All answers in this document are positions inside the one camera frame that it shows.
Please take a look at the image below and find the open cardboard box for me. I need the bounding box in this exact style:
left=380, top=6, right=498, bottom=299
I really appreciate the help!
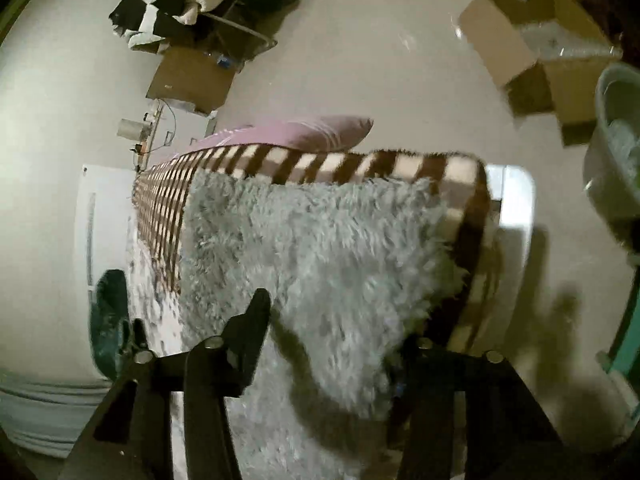
left=457, top=0, right=626, bottom=147

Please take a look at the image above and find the teal plastic stool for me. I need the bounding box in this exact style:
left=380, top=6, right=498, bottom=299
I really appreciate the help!
left=595, top=280, right=640, bottom=378

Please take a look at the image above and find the metal rack frame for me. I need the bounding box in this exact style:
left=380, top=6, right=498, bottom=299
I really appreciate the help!
left=202, top=7, right=278, bottom=58

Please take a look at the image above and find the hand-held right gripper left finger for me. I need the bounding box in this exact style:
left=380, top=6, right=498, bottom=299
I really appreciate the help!
left=57, top=288, right=272, bottom=480

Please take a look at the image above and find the white folded bedding stack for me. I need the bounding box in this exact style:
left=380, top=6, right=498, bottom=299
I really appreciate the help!
left=0, top=377, right=118, bottom=458

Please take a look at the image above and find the white bed frame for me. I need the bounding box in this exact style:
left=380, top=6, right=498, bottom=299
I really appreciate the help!
left=484, top=164, right=537, bottom=246

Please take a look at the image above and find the white patterned bed sheet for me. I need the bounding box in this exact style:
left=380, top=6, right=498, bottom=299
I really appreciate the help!
left=122, top=210, right=188, bottom=361

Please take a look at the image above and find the dark green cloth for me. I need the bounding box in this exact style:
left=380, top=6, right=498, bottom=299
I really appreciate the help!
left=89, top=269, right=132, bottom=381

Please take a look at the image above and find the flat cardboard sheet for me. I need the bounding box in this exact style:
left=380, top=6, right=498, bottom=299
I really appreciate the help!
left=146, top=46, right=242, bottom=115

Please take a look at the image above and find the brown checked blanket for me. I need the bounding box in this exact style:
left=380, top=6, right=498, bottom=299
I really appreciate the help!
left=132, top=142, right=503, bottom=356

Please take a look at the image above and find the pale green plastic basin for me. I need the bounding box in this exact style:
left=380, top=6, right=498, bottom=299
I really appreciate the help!
left=582, top=62, right=640, bottom=261

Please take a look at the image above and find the pink pillow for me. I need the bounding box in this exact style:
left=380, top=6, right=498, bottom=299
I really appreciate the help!
left=187, top=115, right=375, bottom=153

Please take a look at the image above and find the grey fluffy blanket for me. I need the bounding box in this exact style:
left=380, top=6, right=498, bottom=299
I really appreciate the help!
left=170, top=169, right=473, bottom=480

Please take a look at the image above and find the black and white jacket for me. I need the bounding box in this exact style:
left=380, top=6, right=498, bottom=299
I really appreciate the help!
left=109, top=0, right=198, bottom=51

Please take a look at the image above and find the small white device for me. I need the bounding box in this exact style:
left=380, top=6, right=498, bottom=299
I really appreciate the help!
left=118, top=118, right=153, bottom=142

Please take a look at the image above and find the white cabinet panel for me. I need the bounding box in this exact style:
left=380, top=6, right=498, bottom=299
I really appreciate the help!
left=74, top=164, right=143, bottom=291

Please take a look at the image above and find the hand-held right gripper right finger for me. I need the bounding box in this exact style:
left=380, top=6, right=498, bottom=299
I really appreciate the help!
left=392, top=338, right=592, bottom=480

